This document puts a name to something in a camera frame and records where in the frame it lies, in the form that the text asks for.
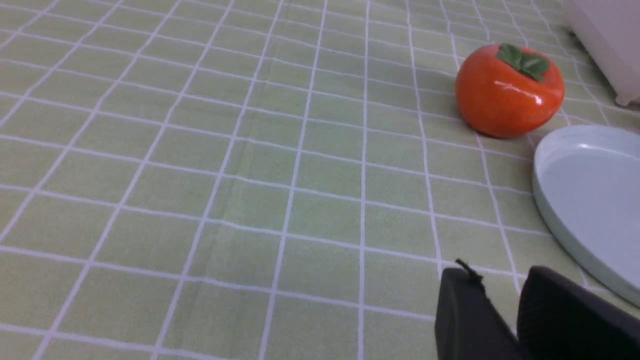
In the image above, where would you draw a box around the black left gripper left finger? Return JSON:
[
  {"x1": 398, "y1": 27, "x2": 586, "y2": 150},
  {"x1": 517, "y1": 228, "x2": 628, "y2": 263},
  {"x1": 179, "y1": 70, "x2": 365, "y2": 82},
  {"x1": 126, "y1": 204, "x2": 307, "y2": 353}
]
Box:
[{"x1": 434, "y1": 259, "x2": 526, "y2": 360}]

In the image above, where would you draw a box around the white two-slot toaster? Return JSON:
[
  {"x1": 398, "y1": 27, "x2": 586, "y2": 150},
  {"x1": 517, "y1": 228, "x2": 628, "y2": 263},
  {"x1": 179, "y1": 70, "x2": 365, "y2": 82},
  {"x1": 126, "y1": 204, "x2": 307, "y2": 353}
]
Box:
[{"x1": 562, "y1": 0, "x2": 640, "y2": 107}]

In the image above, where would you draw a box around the orange persimmon with green leaf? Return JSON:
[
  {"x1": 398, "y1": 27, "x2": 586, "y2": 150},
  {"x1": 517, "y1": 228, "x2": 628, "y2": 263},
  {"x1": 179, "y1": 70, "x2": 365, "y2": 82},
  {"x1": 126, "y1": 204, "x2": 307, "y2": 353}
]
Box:
[{"x1": 454, "y1": 42, "x2": 565, "y2": 139}]

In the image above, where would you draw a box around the green checkered tablecloth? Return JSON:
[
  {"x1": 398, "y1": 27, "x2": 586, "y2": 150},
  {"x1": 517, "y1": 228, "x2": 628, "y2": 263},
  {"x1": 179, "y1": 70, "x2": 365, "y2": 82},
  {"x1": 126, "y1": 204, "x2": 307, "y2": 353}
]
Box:
[{"x1": 0, "y1": 0, "x2": 639, "y2": 360}]

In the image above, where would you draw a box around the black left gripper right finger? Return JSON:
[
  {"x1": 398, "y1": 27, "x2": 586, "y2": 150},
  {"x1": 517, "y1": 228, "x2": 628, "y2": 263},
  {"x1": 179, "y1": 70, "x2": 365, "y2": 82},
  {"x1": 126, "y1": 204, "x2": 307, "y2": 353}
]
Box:
[{"x1": 517, "y1": 266, "x2": 640, "y2": 360}]

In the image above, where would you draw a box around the light blue round plate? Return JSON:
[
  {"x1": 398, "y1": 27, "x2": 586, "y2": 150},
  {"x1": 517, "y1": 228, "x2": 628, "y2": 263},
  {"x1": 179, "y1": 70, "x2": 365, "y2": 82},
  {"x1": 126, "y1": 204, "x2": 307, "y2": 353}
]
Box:
[{"x1": 532, "y1": 125, "x2": 640, "y2": 306}]

